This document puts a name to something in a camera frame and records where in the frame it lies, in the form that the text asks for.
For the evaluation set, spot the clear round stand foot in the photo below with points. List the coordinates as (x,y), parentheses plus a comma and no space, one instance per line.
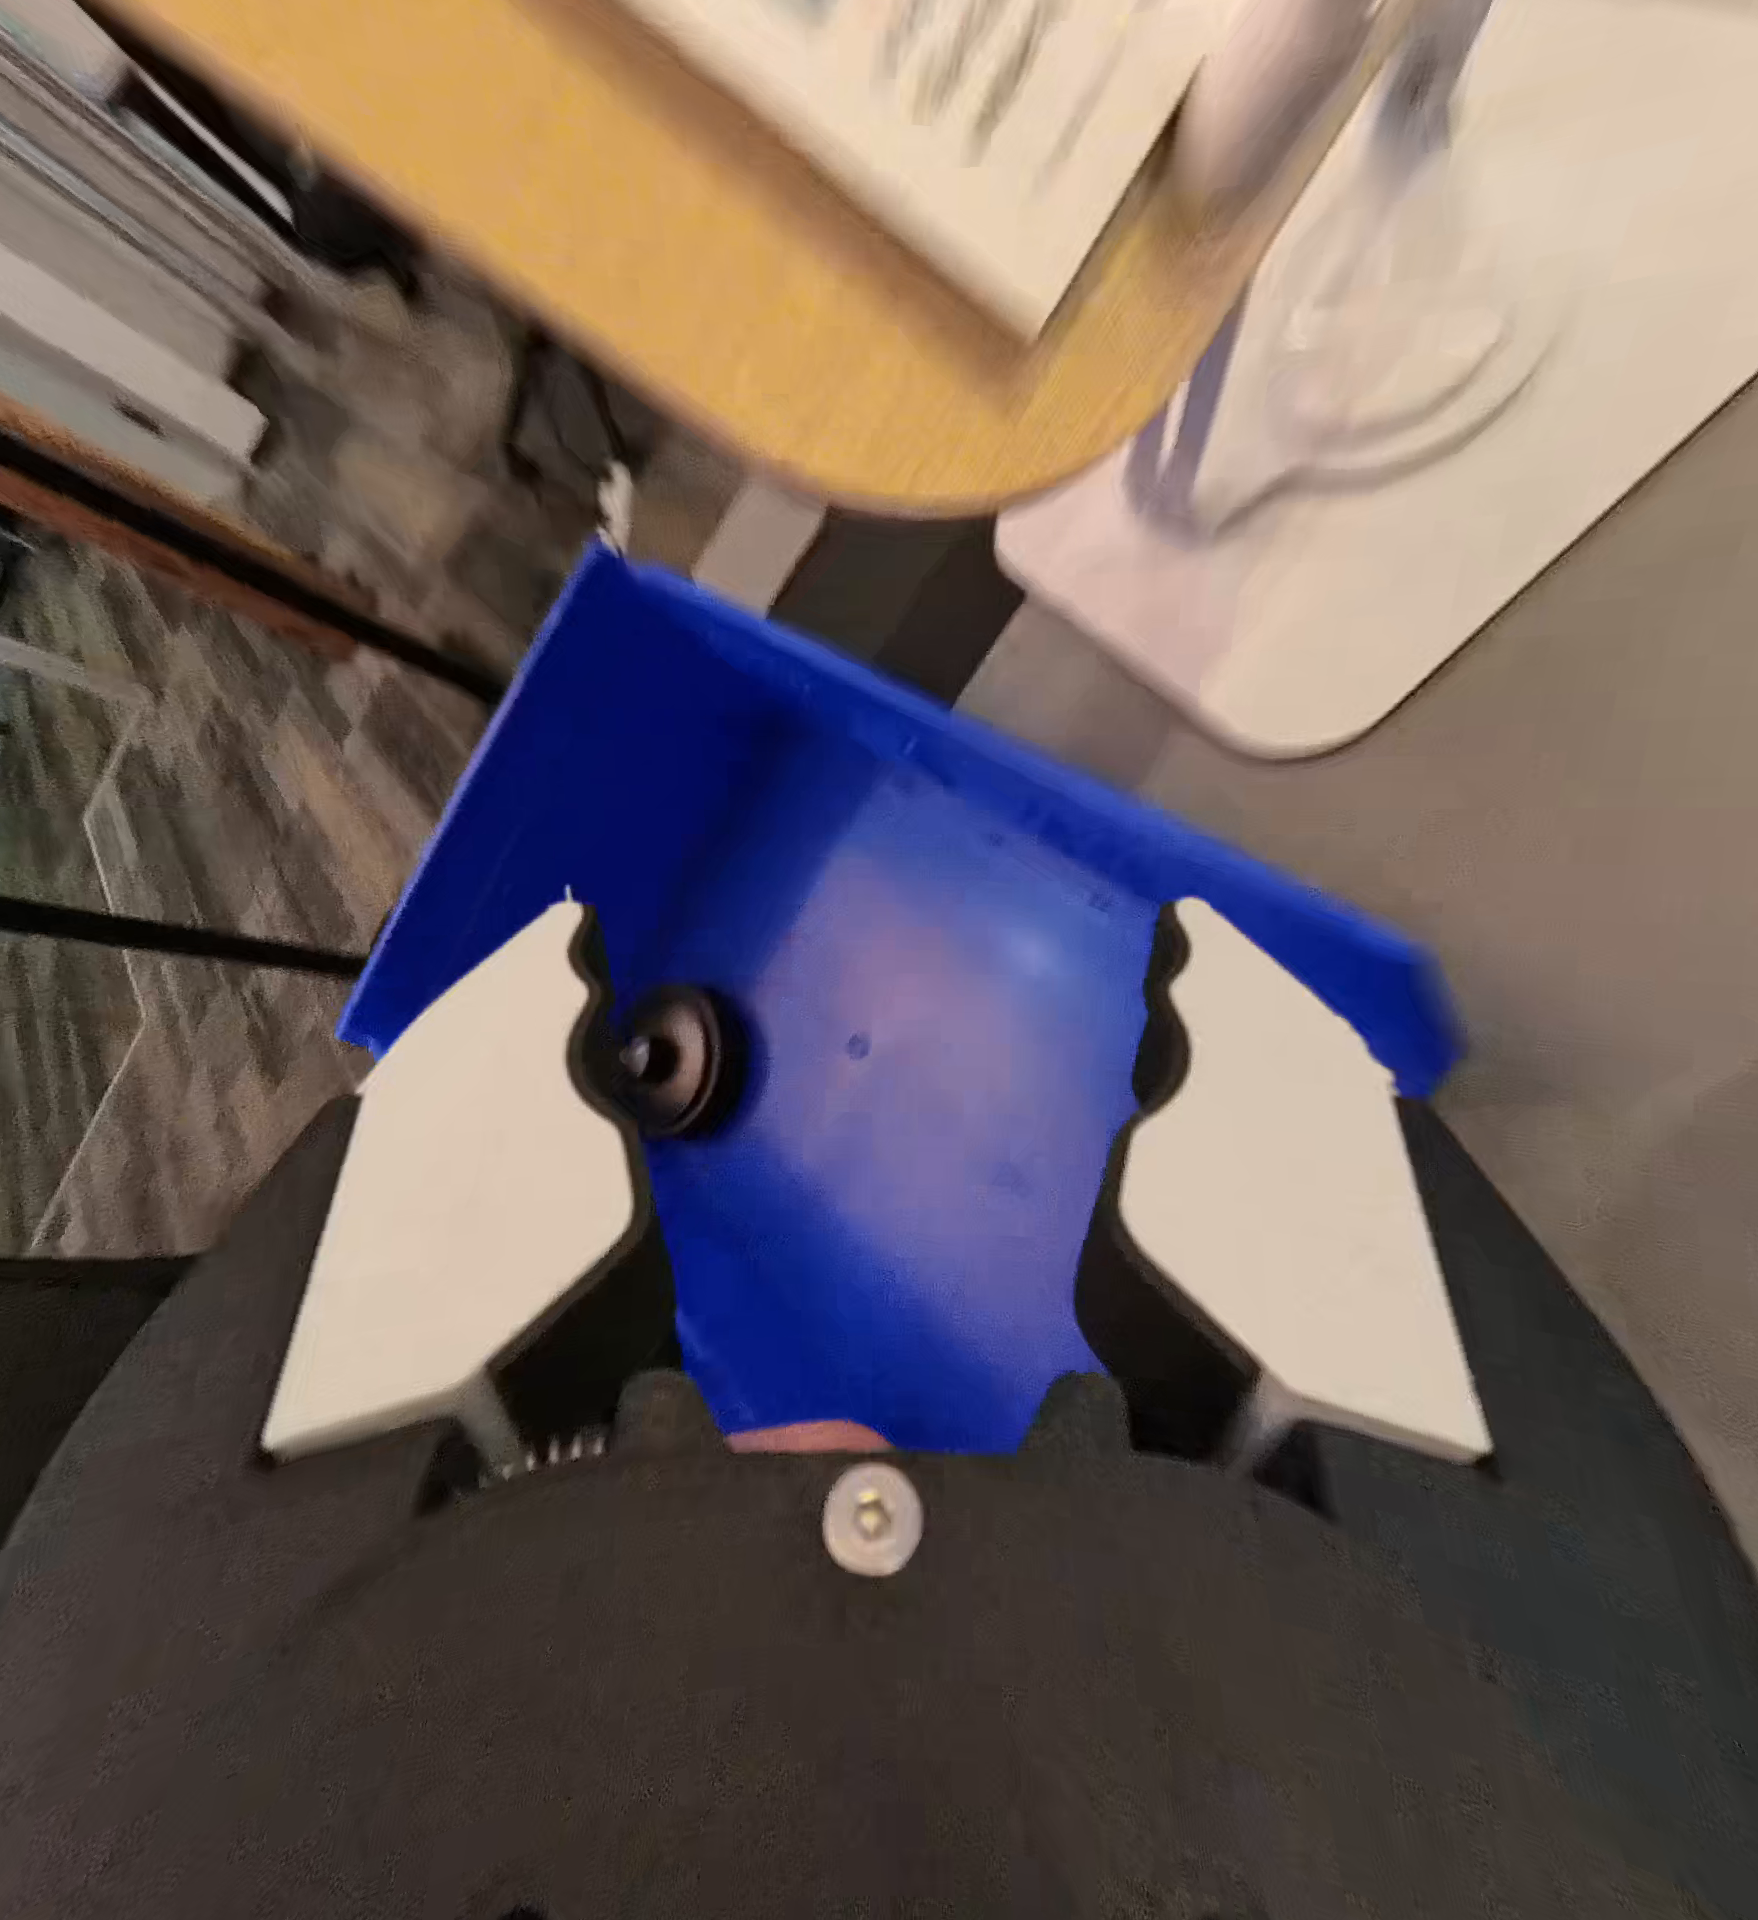
(1390,331)

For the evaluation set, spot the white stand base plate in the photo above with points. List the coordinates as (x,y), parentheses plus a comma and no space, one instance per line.
(1481,540)

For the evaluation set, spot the printed paper sheet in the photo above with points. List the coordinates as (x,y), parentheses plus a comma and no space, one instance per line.
(940,122)

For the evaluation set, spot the blue plastic bin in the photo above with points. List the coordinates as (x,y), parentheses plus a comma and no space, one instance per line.
(909,1021)

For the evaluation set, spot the black mesh chair back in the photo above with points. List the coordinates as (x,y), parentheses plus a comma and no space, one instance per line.
(24,1410)

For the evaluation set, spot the white stand post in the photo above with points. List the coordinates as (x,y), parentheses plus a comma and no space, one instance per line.
(1241,331)

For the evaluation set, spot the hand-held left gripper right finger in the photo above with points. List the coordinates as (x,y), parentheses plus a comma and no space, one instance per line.
(1300,1217)

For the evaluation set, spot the wooden display board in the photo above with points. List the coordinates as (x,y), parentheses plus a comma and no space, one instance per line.
(670,331)

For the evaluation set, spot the wooden edged table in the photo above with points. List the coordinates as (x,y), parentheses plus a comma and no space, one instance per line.
(190,571)

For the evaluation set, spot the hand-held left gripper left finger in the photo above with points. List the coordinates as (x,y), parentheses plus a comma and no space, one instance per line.
(461,1231)

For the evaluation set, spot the black round base pole stand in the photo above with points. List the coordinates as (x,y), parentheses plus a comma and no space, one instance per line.
(129,930)

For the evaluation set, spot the black bottle lid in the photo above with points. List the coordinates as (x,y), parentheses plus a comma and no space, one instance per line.
(670,1057)

